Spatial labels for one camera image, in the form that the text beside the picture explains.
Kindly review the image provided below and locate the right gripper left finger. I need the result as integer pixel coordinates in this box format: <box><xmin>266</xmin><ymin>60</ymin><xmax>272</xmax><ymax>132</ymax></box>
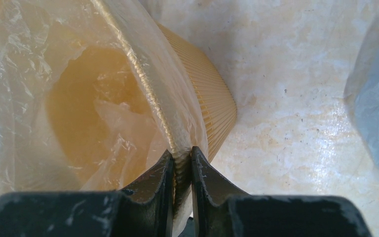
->
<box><xmin>0</xmin><ymin>151</ymin><xmax>174</xmax><ymax>237</ymax></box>

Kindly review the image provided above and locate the yellow plastic trash bin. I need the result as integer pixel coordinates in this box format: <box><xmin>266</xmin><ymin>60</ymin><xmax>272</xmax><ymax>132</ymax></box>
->
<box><xmin>42</xmin><ymin>23</ymin><xmax>237</xmax><ymax>191</ymax></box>

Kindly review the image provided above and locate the clear plastic trash bag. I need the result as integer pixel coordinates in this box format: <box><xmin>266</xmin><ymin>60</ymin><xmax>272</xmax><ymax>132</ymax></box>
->
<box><xmin>0</xmin><ymin>0</ymin><xmax>207</xmax><ymax>237</ymax></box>

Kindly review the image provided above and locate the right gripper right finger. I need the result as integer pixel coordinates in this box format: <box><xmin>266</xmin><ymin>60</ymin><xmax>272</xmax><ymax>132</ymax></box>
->
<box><xmin>191</xmin><ymin>147</ymin><xmax>371</xmax><ymax>237</ymax></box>

